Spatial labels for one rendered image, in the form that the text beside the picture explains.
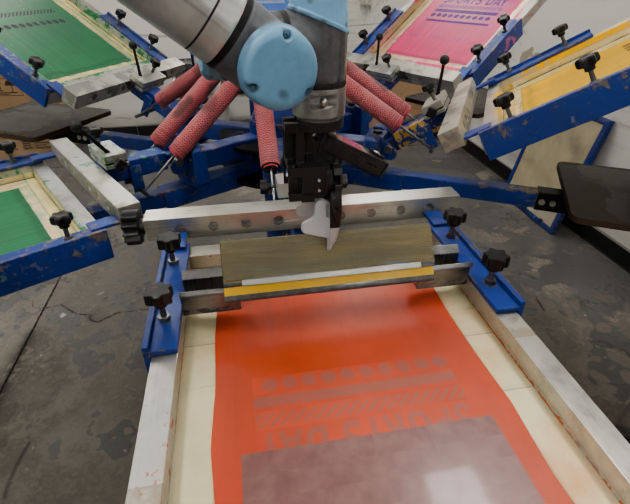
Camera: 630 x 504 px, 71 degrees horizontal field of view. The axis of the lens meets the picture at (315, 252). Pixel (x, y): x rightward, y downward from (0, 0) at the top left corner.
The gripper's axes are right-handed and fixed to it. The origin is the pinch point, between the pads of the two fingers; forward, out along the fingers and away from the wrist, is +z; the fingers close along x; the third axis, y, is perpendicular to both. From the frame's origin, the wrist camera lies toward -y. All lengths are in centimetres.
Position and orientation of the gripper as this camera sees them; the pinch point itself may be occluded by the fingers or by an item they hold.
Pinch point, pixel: (330, 235)
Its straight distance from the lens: 74.1
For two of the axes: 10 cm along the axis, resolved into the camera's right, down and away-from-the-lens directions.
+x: 1.7, 5.3, -8.3
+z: 0.0, 8.4, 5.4
